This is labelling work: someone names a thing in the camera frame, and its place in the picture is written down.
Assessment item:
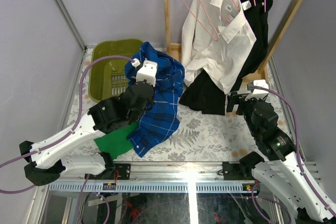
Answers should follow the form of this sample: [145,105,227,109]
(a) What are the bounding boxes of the blue plaid shirt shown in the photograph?
[127,42,185,157]

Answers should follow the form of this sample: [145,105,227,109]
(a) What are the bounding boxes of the pink wire hanger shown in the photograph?
[172,0,220,42]

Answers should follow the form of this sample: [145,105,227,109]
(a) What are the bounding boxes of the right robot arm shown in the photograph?
[224,92,335,223]

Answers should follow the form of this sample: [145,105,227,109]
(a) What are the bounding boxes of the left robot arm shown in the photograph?
[19,80,155,186]

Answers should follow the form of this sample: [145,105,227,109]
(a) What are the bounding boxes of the white shirt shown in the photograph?
[181,0,257,93]

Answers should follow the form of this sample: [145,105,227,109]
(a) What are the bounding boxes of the pink hanger of white shirt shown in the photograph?
[221,0,241,25]

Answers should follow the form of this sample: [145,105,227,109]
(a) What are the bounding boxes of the green cloth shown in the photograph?
[94,123,137,159]

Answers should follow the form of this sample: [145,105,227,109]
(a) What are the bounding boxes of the olive green plastic basket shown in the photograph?
[88,38,143,102]

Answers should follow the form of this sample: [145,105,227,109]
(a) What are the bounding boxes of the floral table mat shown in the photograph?
[65,47,289,162]

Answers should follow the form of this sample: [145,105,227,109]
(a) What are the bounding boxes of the wooden clothes rack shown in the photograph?
[164,0,303,83]

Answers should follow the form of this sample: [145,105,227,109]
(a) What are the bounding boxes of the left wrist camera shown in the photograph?
[131,59,158,87]

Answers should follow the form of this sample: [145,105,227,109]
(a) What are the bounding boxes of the aluminium rail frame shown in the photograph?
[26,161,336,224]

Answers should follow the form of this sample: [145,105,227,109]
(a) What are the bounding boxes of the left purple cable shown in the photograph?
[0,55,137,195]

